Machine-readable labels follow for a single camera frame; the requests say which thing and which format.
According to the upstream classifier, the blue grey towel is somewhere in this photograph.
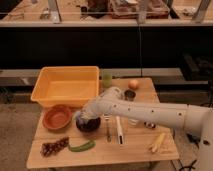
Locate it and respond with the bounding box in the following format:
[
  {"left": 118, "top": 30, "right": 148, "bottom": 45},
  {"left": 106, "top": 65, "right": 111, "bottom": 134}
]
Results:
[{"left": 75, "top": 111, "right": 88, "bottom": 122}]

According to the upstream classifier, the white handled knife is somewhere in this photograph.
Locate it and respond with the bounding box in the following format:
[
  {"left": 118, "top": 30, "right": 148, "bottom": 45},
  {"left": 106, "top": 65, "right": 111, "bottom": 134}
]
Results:
[{"left": 116, "top": 116, "right": 124, "bottom": 145}]

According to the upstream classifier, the yellow plastic tub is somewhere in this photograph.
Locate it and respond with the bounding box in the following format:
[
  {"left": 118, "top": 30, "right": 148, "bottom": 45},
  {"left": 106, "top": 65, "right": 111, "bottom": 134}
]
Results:
[{"left": 31, "top": 66, "right": 99, "bottom": 107}]

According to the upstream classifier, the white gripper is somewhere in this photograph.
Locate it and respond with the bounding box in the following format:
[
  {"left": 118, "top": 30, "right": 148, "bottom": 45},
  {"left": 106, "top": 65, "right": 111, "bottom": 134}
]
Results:
[{"left": 81, "top": 100, "right": 100, "bottom": 120}]

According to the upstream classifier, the clear glass cup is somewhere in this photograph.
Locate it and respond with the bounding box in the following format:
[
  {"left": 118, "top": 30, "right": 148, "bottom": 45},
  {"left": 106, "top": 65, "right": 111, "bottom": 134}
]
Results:
[{"left": 128, "top": 118, "right": 139, "bottom": 127}]

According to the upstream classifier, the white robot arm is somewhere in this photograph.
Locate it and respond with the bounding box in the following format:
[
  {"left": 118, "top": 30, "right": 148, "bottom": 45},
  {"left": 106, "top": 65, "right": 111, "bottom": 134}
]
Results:
[{"left": 81, "top": 87, "right": 213, "bottom": 171}]

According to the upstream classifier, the brown grape bunch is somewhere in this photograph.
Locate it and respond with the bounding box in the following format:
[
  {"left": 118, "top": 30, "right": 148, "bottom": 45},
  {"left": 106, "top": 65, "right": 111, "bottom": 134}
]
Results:
[{"left": 41, "top": 137, "right": 69, "bottom": 157}]

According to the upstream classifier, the green cup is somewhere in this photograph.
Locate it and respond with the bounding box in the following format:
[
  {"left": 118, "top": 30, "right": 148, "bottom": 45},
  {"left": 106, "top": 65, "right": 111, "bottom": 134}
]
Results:
[{"left": 102, "top": 72, "right": 112, "bottom": 88}]

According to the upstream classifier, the orange clay bowl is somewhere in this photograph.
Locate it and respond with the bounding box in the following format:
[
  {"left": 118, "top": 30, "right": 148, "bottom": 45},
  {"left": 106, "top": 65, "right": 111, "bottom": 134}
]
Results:
[{"left": 42, "top": 105, "right": 72, "bottom": 130}]

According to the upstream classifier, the dark purple bowl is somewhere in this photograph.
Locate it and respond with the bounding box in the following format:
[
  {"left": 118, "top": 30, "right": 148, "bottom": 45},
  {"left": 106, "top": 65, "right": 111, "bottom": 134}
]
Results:
[{"left": 76, "top": 118, "right": 101, "bottom": 132}]

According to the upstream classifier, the green chili pepper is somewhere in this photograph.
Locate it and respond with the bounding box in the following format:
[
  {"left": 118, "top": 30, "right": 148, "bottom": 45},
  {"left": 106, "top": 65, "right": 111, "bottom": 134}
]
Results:
[{"left": 68, "top": 140, "right": 95, "bottom": 152}]

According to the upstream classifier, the wooden table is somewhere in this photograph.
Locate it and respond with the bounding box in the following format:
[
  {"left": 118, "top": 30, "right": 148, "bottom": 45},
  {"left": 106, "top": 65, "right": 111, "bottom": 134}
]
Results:
[{"left": 26, "top": 77, "right": 180, "bottom": 170}]

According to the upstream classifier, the small metal pot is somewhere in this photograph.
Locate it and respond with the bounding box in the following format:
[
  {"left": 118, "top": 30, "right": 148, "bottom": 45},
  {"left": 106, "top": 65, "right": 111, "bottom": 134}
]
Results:
[{"left": 124, "top": 89, "right": 136, "bottom": 101}]

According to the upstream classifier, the metal fork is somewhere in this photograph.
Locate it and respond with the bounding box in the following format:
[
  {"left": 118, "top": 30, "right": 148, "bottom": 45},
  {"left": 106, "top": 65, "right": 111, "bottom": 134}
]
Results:
[{"left": 104, "top": 115, "right": 111, "bottom": 142}]

